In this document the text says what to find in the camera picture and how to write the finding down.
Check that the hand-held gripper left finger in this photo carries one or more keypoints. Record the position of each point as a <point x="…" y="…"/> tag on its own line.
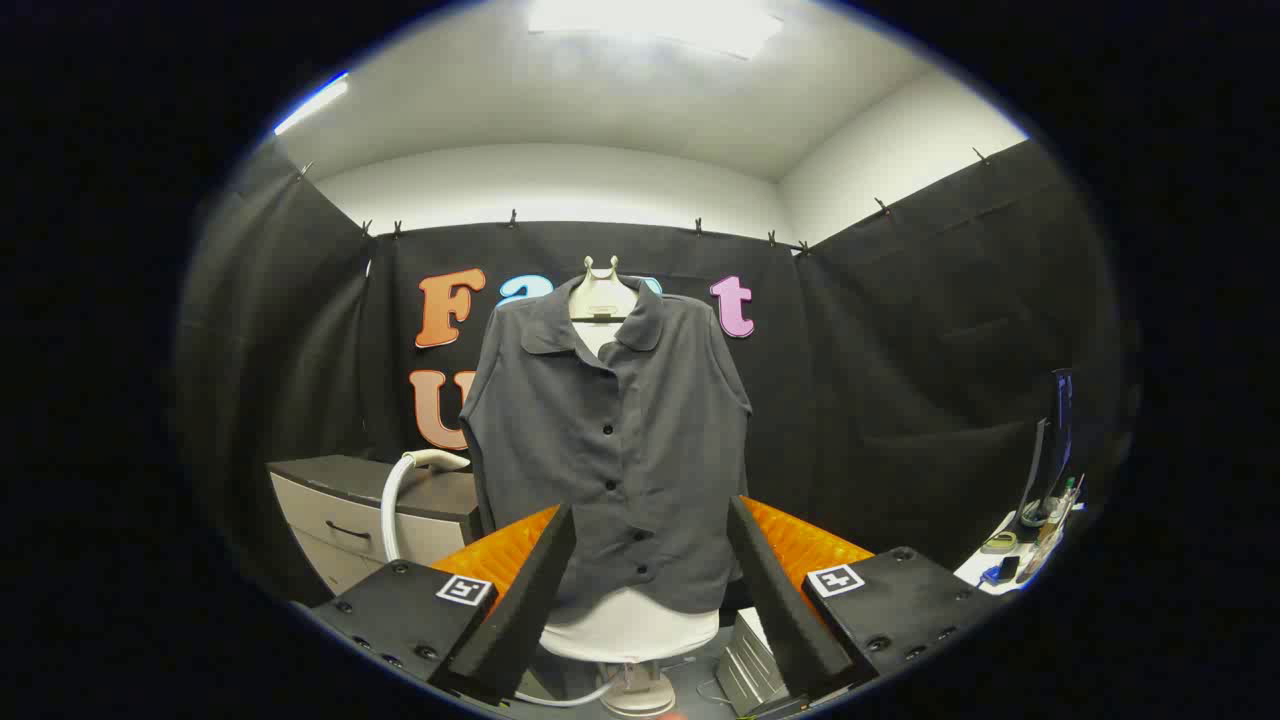
<point x="520" y="600"/>

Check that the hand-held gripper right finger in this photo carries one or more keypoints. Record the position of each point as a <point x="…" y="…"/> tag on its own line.
<point x="785" y="610"/>

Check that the dark grey button shirt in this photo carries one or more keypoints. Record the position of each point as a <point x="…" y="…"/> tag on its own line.
<point x="640" y="440"/>

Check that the white garment hanger board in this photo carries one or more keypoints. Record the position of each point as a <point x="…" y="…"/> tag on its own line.
<point x="625" y="628"/>

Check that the silver metal box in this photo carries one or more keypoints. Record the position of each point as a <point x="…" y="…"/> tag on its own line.
<point x="745" y="665"/>

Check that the white round stand base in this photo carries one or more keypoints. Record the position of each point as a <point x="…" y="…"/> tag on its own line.
<point x="637" y="692"/>

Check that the white side table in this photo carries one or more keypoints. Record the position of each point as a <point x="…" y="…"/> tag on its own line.
<point x="975" y="572"/>

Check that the grey drawer cabinet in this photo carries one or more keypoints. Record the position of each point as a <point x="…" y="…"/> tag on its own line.
<point x="340" y="510"/>

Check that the tape roll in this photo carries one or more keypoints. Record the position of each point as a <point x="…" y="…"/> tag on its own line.
<point x="998" y="543"/>

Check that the black backdrop cloth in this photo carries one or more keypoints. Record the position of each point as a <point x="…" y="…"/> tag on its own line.
<point x="900" y="350"/>

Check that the row of black cloth clips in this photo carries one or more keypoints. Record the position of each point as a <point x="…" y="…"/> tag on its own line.
<point x="513" y="218"/>

